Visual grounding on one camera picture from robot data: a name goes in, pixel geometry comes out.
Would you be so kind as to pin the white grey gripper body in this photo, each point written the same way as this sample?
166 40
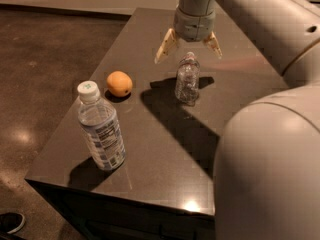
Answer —
194 26

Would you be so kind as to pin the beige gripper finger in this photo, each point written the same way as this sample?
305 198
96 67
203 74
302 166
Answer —
211 42
168 46

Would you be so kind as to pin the clear water bottle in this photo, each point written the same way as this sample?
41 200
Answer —
187 80

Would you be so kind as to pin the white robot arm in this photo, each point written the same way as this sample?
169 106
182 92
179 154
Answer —
267 166

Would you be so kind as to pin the labelled water bottle white cap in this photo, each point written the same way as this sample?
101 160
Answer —
100 126

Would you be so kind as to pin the orange fruit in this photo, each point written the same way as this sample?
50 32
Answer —
119 84

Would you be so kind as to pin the black shoe white sole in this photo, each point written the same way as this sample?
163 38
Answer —
11 223

